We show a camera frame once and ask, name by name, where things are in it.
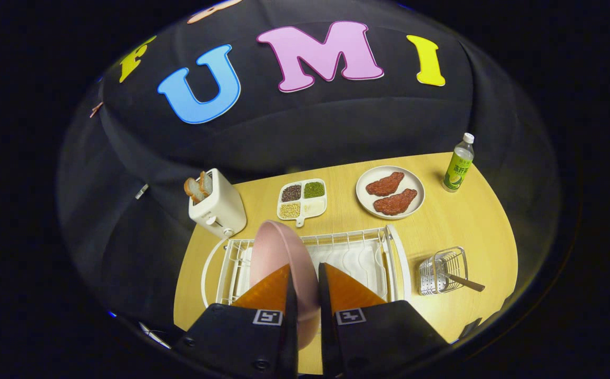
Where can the copper clothes peg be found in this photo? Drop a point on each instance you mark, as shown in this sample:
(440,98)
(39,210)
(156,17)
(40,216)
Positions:
(96,109)

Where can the pink plate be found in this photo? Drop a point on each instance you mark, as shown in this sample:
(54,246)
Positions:
(278,247)

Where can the black backdrop cloth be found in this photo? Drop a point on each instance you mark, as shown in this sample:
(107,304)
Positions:
(336,121)

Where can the white toaster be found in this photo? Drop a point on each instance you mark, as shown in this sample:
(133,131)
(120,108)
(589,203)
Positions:
(220,208)

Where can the green label drink bottle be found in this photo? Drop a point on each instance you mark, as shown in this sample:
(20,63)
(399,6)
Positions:
(456,171)

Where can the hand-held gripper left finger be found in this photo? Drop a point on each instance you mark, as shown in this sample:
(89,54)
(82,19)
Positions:
(231,337)

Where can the cream round plate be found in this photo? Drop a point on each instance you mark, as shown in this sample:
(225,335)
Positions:
(415,181)

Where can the white divided bean tray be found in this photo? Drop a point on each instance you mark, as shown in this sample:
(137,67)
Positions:
(313,207)

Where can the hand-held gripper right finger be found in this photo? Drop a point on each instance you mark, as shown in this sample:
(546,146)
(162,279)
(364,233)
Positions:
(379,337)

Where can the brown steak piece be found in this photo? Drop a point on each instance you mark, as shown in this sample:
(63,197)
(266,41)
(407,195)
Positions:
(385,185)
(395,202)

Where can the metal spoon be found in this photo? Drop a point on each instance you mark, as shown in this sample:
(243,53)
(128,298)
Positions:
(468,285)

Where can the toasted bread slice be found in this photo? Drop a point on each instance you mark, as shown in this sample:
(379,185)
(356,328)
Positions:
(194,190)
(206,183)

